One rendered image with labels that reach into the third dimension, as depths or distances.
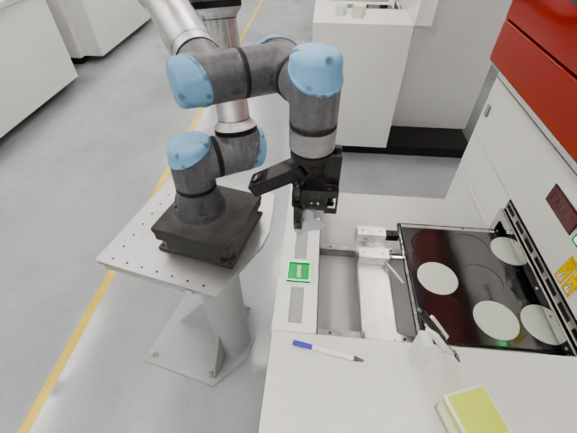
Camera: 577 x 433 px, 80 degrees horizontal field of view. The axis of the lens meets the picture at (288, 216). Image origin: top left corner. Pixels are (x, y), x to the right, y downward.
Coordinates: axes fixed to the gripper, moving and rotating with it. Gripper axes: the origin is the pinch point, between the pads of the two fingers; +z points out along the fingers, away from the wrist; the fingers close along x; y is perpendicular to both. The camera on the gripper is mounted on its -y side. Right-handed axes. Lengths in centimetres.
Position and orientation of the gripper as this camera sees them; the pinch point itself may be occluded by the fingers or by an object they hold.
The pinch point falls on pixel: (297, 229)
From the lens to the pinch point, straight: 71.2
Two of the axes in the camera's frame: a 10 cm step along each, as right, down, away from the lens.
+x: 0.9, -7.0, 7.1
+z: 0.0, 7.1, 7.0
